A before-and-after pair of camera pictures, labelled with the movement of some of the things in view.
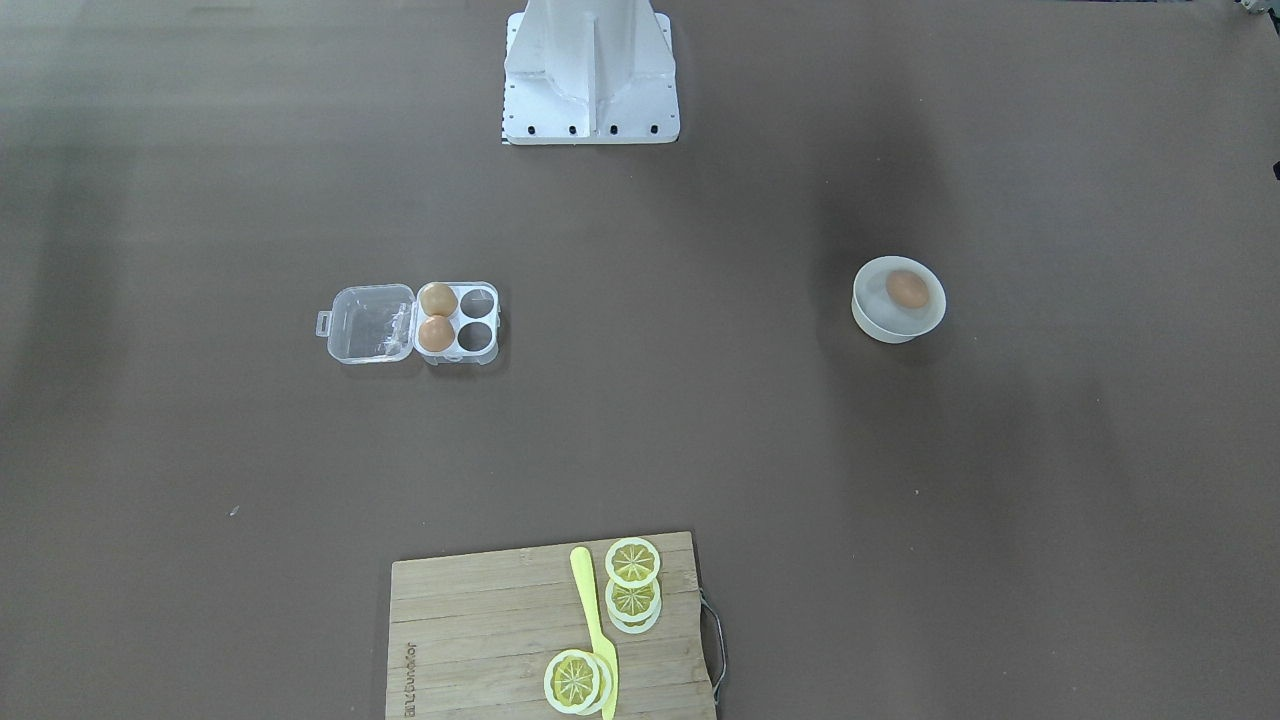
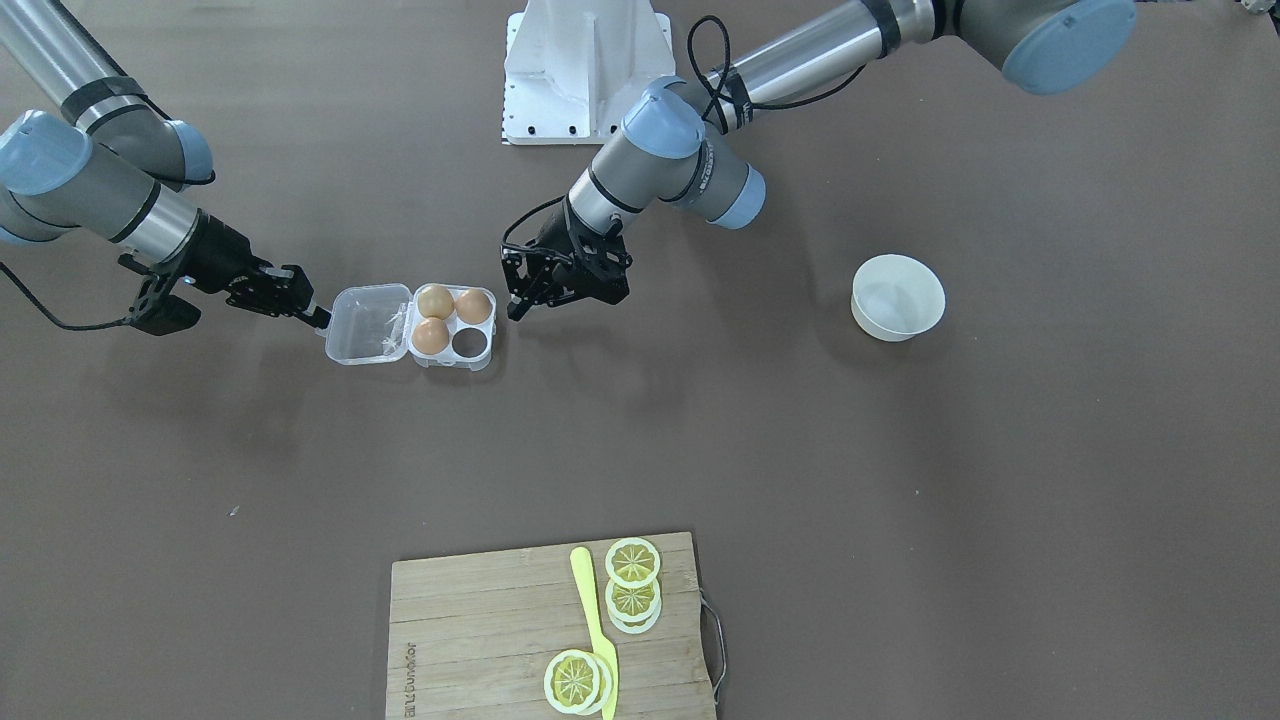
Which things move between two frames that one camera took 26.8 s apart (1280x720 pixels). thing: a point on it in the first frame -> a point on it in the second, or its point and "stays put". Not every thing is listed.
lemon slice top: [632, 562] stays put
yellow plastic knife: [584, 589] stays put
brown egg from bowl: [906, 289] -> [473, 306]
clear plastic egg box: [435, 322] stays put
